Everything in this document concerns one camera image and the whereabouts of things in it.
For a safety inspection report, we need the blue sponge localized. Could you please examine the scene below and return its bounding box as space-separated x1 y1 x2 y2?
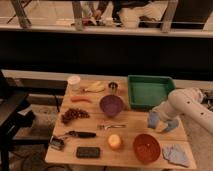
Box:
147 111 159 129

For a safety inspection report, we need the red bowl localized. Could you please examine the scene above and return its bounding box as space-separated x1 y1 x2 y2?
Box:
133 134 161 164

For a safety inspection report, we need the black handled tool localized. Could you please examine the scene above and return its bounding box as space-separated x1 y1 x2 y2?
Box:
58 131 96 138

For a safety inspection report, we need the silver fork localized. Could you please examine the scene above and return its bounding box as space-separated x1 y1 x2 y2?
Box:
97 125 126 130

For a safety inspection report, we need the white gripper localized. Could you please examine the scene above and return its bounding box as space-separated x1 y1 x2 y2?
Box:
151 102 176 122

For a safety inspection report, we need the white plastic cup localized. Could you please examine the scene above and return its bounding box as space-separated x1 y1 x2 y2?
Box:
67 75 81 91

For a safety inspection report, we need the blue grey cloth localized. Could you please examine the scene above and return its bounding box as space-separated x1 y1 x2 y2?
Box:
162 144 190 167

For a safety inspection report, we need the purple bowl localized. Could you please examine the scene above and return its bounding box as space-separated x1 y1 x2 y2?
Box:
99 95 124 117

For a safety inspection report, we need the black rectangular sponge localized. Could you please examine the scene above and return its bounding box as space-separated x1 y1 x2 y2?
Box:
76 147 100 158

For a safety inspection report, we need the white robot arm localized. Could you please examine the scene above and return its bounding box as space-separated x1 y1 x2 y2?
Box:
149 88 213 135

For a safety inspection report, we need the blue cup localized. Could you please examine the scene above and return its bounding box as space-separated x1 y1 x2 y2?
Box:
164 119 179 132

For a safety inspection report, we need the small metal cup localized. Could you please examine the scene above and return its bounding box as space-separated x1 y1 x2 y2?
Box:
108 82 118 91

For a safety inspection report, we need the bunch of dark grapes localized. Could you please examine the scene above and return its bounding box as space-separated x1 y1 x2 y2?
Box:
61 108 90 124

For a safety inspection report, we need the yellow banana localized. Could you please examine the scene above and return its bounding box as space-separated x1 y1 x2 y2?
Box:
84 81 105 93

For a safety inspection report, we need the green plastic tray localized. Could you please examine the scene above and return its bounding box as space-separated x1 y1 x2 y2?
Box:
128 75 175 109

